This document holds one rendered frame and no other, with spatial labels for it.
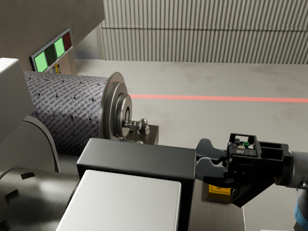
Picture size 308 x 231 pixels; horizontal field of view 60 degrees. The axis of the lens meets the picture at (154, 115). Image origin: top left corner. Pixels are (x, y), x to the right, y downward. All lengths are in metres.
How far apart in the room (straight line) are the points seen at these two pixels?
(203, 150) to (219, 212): 0.22
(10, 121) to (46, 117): 0.28
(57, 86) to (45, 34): 0.46
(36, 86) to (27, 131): 0.22
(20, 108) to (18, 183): 0.07
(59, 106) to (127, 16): 3.09
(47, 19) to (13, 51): 0.19
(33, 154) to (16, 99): 0.10
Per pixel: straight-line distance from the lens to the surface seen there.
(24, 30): 0.82
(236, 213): 0.78
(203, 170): 0.57
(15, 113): 0.17
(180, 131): 2.41
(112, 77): 0.43
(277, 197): 2.08
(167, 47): 3.58
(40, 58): 0.86
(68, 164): 0.41
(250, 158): 0.54
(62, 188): 0.21
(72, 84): 0.45
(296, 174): 0.59
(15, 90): 0.17
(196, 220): 0.74
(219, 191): 0.78
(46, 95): 0.45
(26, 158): 0.26
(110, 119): 0.41
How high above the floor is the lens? 1.52
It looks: 36 degrees down
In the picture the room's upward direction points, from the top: straight up
